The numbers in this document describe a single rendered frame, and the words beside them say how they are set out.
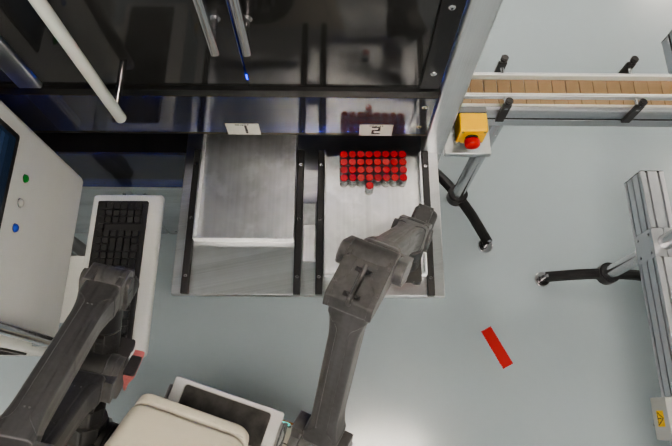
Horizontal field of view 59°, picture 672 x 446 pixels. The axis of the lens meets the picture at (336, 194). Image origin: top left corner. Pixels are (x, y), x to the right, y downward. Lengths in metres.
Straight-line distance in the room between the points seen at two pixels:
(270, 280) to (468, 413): 1.15
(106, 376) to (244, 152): 0.75
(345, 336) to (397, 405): 1.51
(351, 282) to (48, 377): 0.44
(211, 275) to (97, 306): 0.57
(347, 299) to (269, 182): 0.81
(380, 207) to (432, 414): 1.05
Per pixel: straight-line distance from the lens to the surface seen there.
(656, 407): 2.13
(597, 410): 2.58
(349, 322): 0.88
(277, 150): 1.67
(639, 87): 1.90
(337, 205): 1.60
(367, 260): 0.90
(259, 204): 1.61
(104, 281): 1.11
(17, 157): 1.53
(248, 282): 1.56
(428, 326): 2.44
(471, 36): 1.22
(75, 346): 0.99
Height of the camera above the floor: 2.39
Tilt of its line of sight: 69 degrees down
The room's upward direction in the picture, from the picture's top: straight up
